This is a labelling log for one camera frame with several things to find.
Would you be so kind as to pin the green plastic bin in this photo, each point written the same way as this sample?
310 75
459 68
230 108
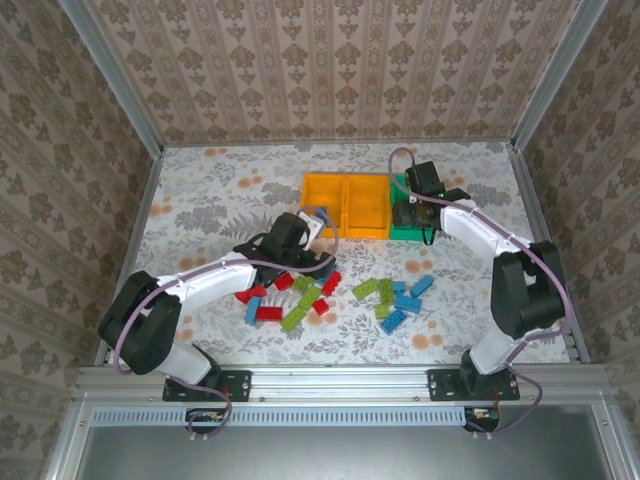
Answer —
407 235

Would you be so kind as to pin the red lego brick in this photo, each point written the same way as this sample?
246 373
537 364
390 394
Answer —
331 283
320 306
250 294
282 281
269 313

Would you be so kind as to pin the yellow plastic bin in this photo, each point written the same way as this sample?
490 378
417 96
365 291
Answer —
367 205
312 192

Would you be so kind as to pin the small blue lego brick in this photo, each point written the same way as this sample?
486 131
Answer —
399 287

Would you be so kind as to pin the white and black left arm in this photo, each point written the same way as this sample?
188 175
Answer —
215 281

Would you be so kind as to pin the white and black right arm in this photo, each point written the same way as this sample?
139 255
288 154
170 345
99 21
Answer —
465 225

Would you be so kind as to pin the black left connector box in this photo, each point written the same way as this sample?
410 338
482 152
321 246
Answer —
205 417

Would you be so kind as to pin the black connector box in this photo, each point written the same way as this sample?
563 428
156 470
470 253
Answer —
205 417
482 417

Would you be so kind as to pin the grey metal panel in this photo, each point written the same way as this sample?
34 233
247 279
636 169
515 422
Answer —
350 455

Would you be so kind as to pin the black right connector box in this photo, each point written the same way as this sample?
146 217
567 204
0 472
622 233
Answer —
482 417

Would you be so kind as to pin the thin aluminium rail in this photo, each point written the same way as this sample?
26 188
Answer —
325 143

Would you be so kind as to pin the aluminium side rail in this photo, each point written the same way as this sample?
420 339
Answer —
132 235
531 200

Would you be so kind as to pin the wide aluminium frame rail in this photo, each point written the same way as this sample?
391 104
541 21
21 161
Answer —
340 382

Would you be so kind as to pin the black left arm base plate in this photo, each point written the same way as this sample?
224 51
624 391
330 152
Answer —
240 385

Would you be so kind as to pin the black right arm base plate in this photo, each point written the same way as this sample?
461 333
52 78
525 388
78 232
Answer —
442 385

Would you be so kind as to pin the aluminium frame post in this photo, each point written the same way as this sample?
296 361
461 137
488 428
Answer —
112 75
557 75

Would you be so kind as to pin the aluminium panel edge rail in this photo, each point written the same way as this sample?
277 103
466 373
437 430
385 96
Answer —
611 440
67 445

